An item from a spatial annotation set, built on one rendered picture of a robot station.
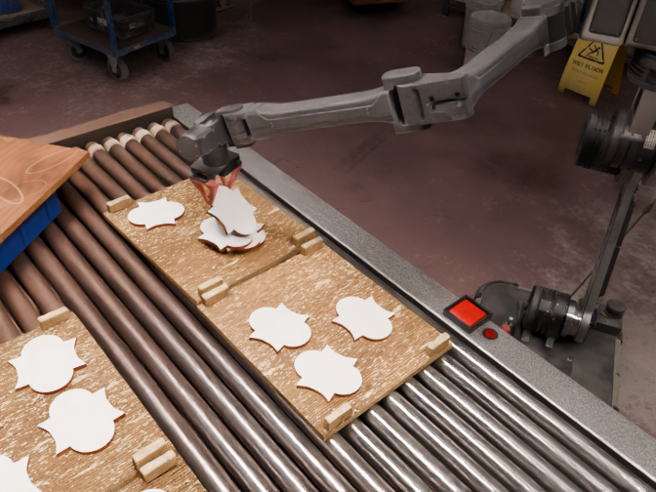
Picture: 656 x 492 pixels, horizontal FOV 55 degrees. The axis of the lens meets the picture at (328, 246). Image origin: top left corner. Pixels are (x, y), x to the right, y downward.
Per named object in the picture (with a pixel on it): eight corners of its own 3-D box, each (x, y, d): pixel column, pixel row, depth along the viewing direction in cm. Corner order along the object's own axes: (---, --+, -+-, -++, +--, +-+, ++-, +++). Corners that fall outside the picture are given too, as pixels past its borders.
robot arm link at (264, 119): (435, 118, 118) (424, 62, 112) (428, 132, 114) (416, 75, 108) (244, 142, 137) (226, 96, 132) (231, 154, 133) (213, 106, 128)
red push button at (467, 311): (465, 303, 140) (466, 298, 139) (486, 318, 137) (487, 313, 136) (447, 314, 137) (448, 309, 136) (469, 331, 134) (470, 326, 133)
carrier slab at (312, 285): (321, 247, 152) (322, 241, 151) (452, 348, 129) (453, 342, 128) (196, 310, 133) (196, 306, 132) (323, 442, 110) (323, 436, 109)
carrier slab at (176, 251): (220, 170, 176) (219, 165, 175) (318, 241, 154) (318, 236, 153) (103, 218, 156) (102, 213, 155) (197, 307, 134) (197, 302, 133)
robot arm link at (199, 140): (259, 140, 134) (245, 102, 130) (232, 165, 126) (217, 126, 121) (214, 144, 140) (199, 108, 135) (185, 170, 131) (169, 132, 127)
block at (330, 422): (347, 408, 114) (348, 399, 113) (353, 415, 113) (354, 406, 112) (321, 426, 111) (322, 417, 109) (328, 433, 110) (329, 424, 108)
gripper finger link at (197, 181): (234, 198, 146) (231, 163, 140) (216, 214, 141) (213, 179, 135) (210, 189, 148) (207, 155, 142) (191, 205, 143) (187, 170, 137)
